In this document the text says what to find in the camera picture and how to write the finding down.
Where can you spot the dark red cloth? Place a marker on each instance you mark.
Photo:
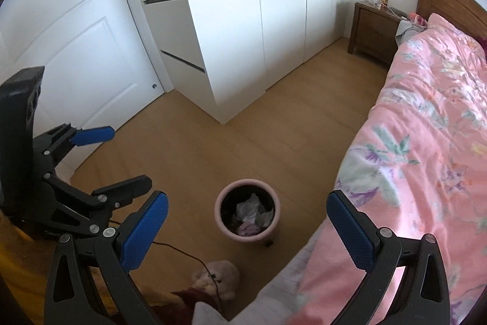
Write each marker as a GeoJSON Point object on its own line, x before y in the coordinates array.
{"type": "Point", "coordinates": [190, 300]}

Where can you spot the pink trash bin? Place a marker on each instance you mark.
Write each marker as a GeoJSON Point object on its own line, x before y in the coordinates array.
{"type": "Point", "coordinates": [224, 218]}

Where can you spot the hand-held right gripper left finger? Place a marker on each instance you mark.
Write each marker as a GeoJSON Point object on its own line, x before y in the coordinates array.
{"type": "Point", "coordinates": [146, 231]}

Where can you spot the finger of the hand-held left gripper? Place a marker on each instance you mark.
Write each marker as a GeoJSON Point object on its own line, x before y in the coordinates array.
{"type": "Point", "coordinates": [121, 188]}
{"type": "Point", "coordinates": [93, 135]}

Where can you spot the white wardrobe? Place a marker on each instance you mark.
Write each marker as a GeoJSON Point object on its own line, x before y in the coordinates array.
{"type": "Point", "coordinates": [258, 12]}

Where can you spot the wooden headboard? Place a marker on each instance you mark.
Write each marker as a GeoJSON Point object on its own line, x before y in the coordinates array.
{"type": "Point", "coordinates": [452, 1]}

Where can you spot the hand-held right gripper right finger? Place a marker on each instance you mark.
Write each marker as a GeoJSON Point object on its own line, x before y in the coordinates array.
{"type": "Point", "coordinates": [350, 231]}

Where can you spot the white door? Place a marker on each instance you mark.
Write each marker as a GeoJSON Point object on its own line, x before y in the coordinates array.
{"type": "Point", "coordinates": [76, 54]}

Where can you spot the pale plush toy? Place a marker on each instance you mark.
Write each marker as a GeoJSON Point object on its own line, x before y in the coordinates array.
{"type": "Point", "coordinates": [224, 277]}

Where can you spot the pink item on nightstand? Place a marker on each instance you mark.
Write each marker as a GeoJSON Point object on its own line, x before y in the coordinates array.
{"type": "Point", "coordinates": [417, 19]}

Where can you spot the grey white cloth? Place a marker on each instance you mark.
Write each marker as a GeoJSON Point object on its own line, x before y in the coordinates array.
{"type": "Point", "coordinates": [407, 30]}

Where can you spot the white tissue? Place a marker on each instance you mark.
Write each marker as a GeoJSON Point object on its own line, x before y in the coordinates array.
{"type": "Point", "coordinates": [249, 209]}

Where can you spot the dark wooden nightstand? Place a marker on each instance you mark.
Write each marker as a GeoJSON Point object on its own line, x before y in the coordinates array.
{"type": "Point", "coordinates": [371, 32]}

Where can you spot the pink floral duvet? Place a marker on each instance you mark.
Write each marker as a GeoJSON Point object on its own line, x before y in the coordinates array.
{"type": "Point", "coordinates": [426, 127]}

